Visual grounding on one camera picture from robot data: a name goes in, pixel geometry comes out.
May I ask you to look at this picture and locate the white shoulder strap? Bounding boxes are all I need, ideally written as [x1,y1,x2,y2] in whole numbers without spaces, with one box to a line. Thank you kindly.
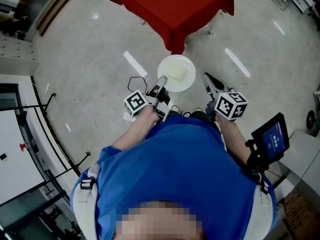
[72,162,101,240]
[252,183,275,240]

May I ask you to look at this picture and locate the white power strip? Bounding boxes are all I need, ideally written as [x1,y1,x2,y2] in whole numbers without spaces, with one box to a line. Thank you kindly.
[122,110,138,125]

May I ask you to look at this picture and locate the white round plate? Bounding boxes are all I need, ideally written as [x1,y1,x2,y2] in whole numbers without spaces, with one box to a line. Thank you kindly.
[157,54,197,93]

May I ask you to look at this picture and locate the black strap buckle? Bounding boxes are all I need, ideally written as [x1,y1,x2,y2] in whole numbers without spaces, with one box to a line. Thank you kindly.
[80,177,96,190]

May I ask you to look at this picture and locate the blue shirt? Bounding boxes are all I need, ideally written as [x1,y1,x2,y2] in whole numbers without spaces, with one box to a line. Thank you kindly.
[70,115,278,240]

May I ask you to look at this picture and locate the brick red mat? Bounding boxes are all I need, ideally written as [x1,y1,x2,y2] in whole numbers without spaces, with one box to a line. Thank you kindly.
[283,191,320,240]

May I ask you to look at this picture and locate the black metal railing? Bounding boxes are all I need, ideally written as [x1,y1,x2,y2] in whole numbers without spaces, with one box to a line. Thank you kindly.
[0,92,91,207]

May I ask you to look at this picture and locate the black handheld screen device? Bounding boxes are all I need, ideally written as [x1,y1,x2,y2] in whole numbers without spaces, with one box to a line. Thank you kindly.
[251,112,291,164]

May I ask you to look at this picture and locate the black round disc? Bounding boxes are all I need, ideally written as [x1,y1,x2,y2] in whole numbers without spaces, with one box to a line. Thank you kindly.
[306,110,317,130]

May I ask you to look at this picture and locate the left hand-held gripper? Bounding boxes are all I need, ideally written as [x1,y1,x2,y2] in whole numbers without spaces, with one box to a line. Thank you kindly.
[123,75,171,123]

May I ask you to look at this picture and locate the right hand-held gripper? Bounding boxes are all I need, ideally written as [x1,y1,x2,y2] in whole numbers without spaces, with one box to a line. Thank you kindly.
[202,72,249,122]

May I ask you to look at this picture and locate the black wire loop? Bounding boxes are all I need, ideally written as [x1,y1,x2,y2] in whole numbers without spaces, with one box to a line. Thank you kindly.
[127,76,149,94]

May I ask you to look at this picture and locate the white locker cabinet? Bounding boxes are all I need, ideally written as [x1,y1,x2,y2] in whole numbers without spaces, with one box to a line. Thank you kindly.
[0,35,40,76]

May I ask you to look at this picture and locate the person's left forearm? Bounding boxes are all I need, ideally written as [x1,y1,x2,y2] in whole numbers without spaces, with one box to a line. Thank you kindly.
[111,105,161,152]

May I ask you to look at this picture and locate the black trousers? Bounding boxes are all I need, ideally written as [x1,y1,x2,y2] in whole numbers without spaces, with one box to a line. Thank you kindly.
[169,110,221,131]

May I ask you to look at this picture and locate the grey desk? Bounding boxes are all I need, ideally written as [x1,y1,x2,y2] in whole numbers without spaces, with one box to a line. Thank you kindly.
[278,131,320,197]

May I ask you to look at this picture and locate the red tablecloth table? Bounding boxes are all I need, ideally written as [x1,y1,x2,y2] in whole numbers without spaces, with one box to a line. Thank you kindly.
[107,0,235,56]

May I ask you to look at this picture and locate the person's right forearm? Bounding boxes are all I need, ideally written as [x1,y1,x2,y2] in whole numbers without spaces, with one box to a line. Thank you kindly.
[215,115,252,167]

